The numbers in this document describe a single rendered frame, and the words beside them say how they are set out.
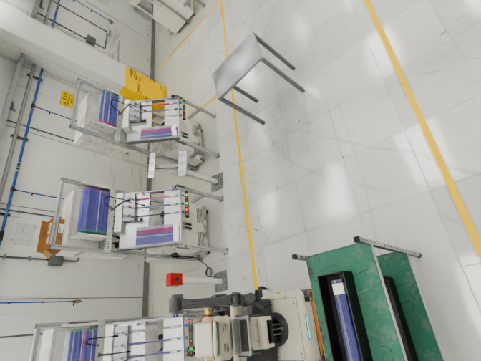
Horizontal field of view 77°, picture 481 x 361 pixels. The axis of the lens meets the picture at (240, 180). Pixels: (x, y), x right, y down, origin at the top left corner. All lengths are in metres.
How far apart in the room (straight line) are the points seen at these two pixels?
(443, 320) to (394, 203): 0.92
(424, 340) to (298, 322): 1.02
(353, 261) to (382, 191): 1.17
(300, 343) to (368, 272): 1.28
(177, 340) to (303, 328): 1.29
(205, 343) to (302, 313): 1.09
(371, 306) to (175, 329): 2.14
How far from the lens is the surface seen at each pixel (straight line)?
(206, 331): 2.19
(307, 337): 2.98
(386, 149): 3.10
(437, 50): 3.39
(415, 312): 2.49
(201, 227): 4.26
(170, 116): 4.46
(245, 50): 3.65
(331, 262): 2.03
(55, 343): 3.62
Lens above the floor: 2.73
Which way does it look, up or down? 42 degrees down
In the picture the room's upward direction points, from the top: 71 degrees counter-clockwise
